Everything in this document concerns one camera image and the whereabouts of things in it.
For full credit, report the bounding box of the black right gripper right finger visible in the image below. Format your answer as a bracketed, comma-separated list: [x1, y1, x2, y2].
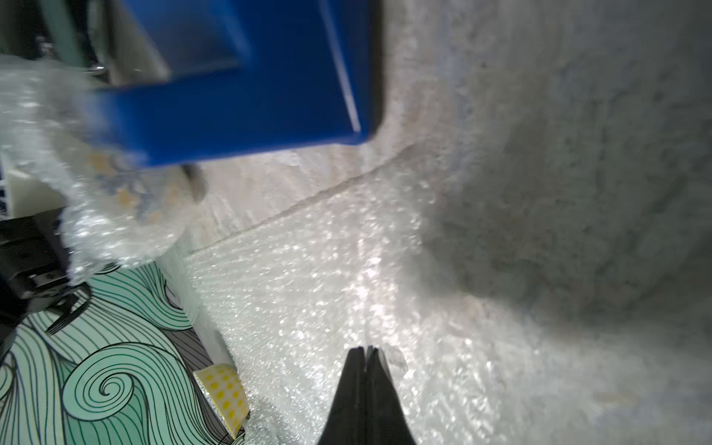
[365, 346, 416, 445]

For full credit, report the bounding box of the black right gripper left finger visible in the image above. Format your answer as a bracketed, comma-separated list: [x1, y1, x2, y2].
[317, 347, 366, 445]

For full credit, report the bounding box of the clear bubble wrap sheet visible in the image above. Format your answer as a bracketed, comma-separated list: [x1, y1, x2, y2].
[1, 55, 205, 283]
[189, 146, 711, 444]

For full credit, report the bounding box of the blue tape dispenser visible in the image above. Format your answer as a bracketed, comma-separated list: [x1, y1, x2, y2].
[83, 1, 379, 168]

